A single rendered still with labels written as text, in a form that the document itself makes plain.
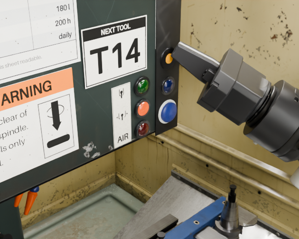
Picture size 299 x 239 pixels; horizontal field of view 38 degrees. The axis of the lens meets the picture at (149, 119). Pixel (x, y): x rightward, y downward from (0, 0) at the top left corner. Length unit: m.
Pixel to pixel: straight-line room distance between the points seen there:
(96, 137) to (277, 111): 0.23
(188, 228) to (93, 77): 0.57
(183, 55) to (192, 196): 1.22
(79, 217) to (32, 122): 1.59
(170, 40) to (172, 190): 1.25
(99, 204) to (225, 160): 0.76
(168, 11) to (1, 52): 0.23
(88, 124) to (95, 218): 1.53
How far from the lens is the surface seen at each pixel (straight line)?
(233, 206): 1.00
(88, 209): 2.10
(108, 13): 0.51
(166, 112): 0.61
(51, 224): 2.02
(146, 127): 0.60
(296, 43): 1.31
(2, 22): 0.44
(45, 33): 0.47
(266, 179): 1.53
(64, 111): 0.51
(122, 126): 0.57
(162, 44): 0.58
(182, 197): 1.76
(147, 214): 1.76
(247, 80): 0.57
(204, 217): 1.05
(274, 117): 0.56
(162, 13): 0.57
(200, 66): 0.58
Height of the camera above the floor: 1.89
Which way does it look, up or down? 27 degrees down
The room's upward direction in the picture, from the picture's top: straight up
